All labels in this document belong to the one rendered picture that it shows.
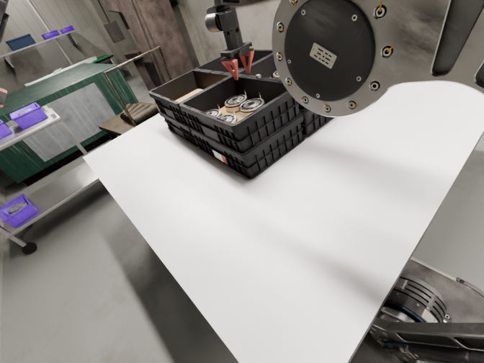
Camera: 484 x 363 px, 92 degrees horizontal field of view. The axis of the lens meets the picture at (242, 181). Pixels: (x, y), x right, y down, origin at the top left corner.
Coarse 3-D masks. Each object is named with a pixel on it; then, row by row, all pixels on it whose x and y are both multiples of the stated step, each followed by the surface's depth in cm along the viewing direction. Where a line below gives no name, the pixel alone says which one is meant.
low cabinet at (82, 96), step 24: (72, 72) 385; (96, 72) 310; (120, 72) 323; (24, 96) 325; (48, 96) 282; (72, 96) 297; (96, 96) 313; (120, 96) 333; (72, 120) 306; (96, 120) 323; (24, 144) 283; (48, 144) 298; (72, 144) 314; (96, 144) 337; (0, 168) 276; (24, 168) 291; (48, 168) 310
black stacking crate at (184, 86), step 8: (192, 72) 134; (176, 80) 130; (184, 80) 133; (192, 80) 135; (200, 80) 132; (208, 80) 125; (216, 80) 119; (160, 88) 127; (168, 88) 129; (176, 88) 132; (184, 88) 134; (192, 88) 137; (200, 88) 138; (168, 96) 131; (176, 96) 133; (160, 104) 122; (168, 104) 112; (168, 112) 118; (176, 112) 107; (184, 112) 101; (176, 120) 112; (184, 120) 105
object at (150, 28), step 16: (112, 0) 345; (128, 0) 319; (144, 0) 323; (160, 0) 338; (128, 16) 345; (144, 16) 329; (160, 16) 345; (112, 32) 372; (144, 32) 346; (160, 32) 352; (176, 32) 371; (144, 48) 373; (176, 48) 378; (144, 64) 400; (160, 64) 373; (176, 64) 386; (144, 80) 439; (160, 80) 402
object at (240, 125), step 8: (224, 80) 104; (256, 80) 94; (264, 80) 91; (272, 80) 88; (280, 96) 76; (288, 96) 77; (184, 104) 94; (272, 104) 75; (280, 104) 77; (192, 112) 89; (200, 112) 84; (256, 112) 72; (264, 112) 74; (208, 120) 81; (216, 120) 76; (224, 120) 74; (240, 120) 71; (248, 120) 71; (224, 128) 75; (232, 128) 70; (240, 128) 71
